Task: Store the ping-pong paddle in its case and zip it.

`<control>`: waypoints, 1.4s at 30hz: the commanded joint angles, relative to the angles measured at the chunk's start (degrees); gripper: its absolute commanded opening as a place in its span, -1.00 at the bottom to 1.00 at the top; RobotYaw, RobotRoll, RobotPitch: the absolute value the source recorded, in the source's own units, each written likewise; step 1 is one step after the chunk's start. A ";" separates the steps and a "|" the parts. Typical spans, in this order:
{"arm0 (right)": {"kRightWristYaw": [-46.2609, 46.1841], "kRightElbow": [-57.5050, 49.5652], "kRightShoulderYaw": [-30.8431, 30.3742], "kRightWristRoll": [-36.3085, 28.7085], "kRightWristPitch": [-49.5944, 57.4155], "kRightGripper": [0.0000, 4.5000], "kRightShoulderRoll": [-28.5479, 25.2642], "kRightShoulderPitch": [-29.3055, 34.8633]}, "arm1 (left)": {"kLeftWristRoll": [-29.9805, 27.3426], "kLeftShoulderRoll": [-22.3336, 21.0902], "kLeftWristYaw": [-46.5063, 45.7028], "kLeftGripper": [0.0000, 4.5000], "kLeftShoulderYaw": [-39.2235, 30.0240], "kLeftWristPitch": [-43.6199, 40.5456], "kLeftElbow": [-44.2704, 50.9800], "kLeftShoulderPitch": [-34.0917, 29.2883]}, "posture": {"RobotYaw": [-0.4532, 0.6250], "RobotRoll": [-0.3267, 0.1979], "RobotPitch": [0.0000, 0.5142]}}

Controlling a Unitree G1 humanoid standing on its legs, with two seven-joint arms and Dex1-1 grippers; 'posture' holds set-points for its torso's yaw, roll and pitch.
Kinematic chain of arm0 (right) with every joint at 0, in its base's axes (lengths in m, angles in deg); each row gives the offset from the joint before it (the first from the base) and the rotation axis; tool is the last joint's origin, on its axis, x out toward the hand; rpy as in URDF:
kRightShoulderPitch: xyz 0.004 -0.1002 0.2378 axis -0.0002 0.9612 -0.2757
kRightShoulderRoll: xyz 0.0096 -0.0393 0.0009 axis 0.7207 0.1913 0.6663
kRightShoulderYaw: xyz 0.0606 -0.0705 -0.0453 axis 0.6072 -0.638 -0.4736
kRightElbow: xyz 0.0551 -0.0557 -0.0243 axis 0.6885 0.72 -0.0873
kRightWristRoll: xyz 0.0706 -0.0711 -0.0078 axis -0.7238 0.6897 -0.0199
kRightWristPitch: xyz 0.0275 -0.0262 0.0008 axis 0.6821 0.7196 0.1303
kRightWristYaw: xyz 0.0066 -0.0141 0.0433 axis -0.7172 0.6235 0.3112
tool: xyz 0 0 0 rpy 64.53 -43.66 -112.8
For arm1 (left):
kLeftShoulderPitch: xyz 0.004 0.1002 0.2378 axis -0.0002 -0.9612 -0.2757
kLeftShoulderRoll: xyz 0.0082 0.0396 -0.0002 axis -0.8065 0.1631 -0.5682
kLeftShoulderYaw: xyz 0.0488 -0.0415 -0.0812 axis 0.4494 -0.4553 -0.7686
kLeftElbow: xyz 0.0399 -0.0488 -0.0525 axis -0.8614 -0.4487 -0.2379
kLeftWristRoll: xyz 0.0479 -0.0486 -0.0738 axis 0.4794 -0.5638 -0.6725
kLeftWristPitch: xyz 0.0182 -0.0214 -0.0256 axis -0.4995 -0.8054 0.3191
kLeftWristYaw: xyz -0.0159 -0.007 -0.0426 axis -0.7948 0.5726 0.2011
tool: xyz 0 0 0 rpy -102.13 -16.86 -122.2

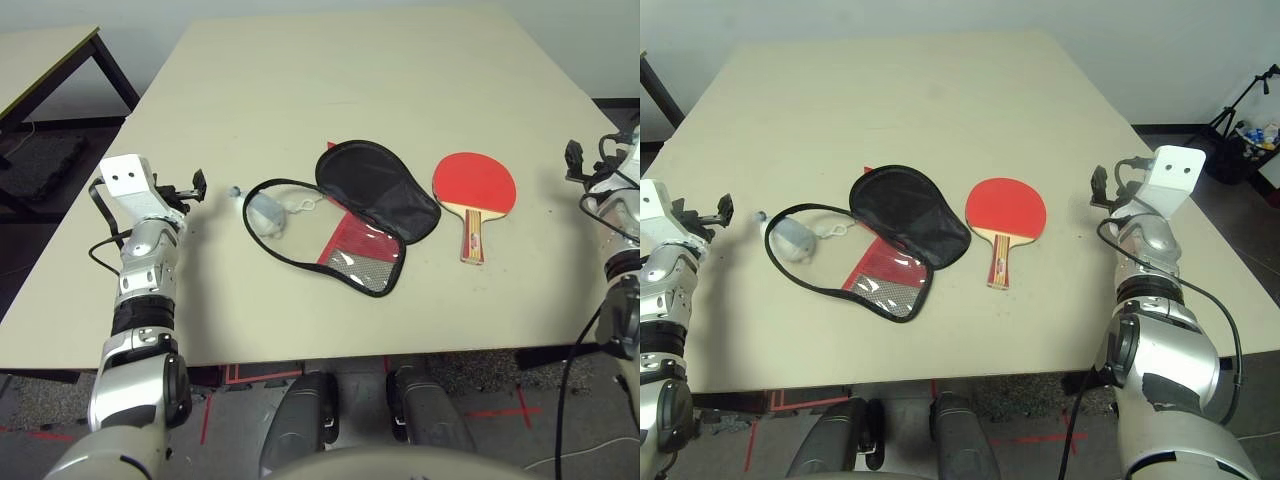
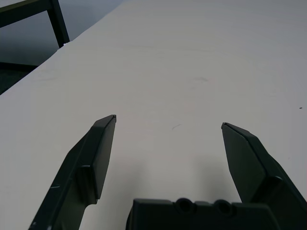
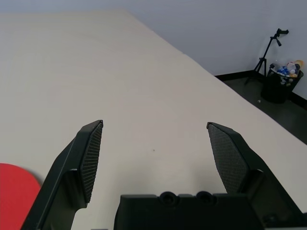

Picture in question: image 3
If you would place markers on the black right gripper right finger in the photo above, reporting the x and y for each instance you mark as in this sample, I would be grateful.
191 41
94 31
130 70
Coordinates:
239 155

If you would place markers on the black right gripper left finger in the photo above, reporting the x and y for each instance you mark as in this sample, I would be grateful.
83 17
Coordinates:
69 163

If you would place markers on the black trash bin with rubbish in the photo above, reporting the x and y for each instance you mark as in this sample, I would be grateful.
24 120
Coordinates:
275 91

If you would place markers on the black camera tripod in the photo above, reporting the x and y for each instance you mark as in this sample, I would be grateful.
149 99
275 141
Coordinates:
262 60

